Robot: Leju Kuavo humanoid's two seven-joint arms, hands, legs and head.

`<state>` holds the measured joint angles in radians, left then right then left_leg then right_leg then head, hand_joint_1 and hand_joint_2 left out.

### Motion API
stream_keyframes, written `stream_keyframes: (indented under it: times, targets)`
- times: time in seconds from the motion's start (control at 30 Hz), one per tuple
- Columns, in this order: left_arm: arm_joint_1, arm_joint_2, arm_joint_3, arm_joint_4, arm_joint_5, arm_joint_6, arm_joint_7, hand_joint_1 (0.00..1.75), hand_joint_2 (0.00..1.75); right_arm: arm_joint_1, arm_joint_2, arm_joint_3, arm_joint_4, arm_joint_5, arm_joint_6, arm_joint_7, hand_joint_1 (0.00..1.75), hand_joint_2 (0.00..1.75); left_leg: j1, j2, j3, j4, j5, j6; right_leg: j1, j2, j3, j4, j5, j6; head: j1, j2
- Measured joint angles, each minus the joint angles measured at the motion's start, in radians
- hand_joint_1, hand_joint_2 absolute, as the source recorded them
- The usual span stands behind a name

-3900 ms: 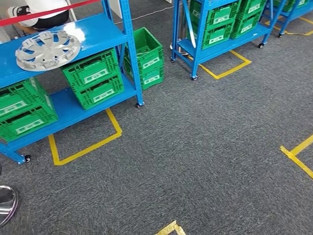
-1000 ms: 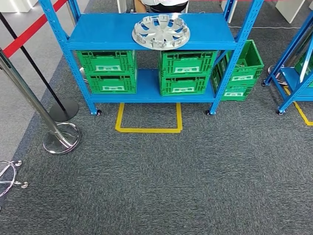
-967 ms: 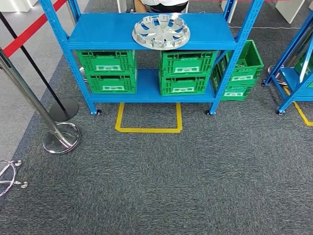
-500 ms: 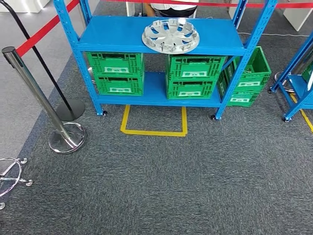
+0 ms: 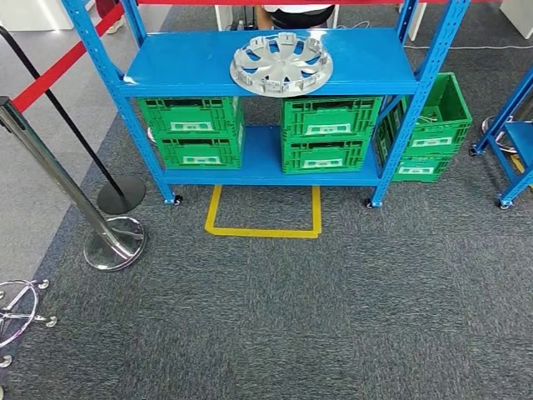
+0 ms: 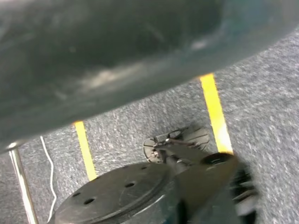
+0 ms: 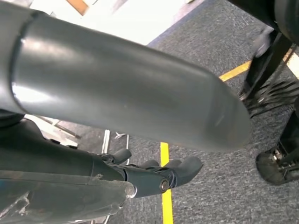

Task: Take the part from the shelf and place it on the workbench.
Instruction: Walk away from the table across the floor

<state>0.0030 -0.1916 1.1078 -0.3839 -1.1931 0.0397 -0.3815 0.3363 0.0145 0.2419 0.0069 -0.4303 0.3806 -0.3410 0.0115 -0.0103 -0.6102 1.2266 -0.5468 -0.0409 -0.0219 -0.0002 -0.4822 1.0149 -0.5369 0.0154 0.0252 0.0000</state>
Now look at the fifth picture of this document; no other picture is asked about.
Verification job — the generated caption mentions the blue metal shelf rack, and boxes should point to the blue metal shelf rack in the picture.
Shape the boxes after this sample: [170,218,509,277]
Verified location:
[470,66,533,210]
[61,0,471,210]

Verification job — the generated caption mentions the yellow floor tape square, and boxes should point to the yellow floor tape square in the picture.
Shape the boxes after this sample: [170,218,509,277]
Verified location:
[204,184,323,240]

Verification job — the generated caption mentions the grey plastic wheel hubcap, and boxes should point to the grey plastic wheel hubcap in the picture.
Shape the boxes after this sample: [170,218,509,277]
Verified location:
[229,32,334,99]

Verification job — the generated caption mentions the person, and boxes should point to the person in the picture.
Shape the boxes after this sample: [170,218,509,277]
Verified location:
[256,4,336,32]
[94,0,126,36]

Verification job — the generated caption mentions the red barrier belt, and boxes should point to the red barrier belt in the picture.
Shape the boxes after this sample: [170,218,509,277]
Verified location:
[12,2,125,114]
[137,0,501,6]

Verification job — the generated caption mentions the open green plastic crate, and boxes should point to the open green plastic crate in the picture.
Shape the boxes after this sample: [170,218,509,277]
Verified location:
[375,72,473,158]

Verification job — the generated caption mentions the white desk side panel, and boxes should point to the white desk side panel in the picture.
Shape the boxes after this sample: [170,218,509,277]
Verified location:
[406,16,421,43]

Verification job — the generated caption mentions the chrome stool caster base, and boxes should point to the chrome stool caster base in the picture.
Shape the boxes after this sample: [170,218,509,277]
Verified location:
[0,278,58,370]

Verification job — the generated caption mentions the white lit plinth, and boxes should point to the white lit plinth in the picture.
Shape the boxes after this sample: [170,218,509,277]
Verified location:
[0,0,94,33]

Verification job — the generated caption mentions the white cabinet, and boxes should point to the white cabinet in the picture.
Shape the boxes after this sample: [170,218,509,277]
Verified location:
[499,0,533,24]

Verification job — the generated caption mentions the black stanchion post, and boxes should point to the black stanchion post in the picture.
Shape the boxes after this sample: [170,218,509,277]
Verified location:
[0,24,146,217]

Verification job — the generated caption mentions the long white floor cable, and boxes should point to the long white floor cable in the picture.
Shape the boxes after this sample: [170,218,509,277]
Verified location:
[403,42,533,53]

